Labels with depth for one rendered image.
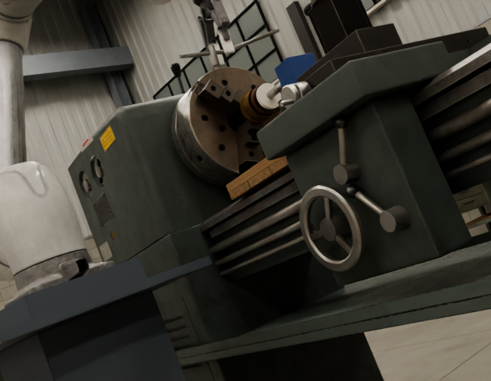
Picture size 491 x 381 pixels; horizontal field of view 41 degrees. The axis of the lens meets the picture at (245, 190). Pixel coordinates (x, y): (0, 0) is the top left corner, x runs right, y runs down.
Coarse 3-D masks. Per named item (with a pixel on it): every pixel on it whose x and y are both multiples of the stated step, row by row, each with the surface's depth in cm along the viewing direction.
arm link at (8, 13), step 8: (0, 0) 155; (8, 0) 155; (16, 0) 157; (24, 0) 159; (32, 0) 160; (40, 0) 162; (0, 8) 159; (8, 8) 159; (16, 8) 159; (24, 8) 161; (32, 8) 163; (8, 16) 162; (16, 16) 162; (24, 16) 164
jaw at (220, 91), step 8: (200, 88) 177; (208, 88) 173; (216, 88) 175; (224, 88) 175; (200, 96) 176; (208, 96) 175; (216, 96) 174; (224, 96) 172; (232, 96) 174; (240, 96) 172; (216, 104) 176; (224, 104) 175; (232, 104) 173; (224, 112) 178; (232, 112) 176
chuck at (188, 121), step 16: (208, 80) 179; (224, 80) 182; (240, 80) 184; (256, 80) 187; (192, 96) 175; (192, 112) 174; (208, 112) 176; (240, 112) 186; (176, 128) 180; (192, 128) 172; (208, 128) 174; (224, 128) 177; (192, 144) 174; (208, 144) 173; (224, 144) 175; (192, 160) 179; (208, 160) 174; (224, 160) 174; (224, 176) 178
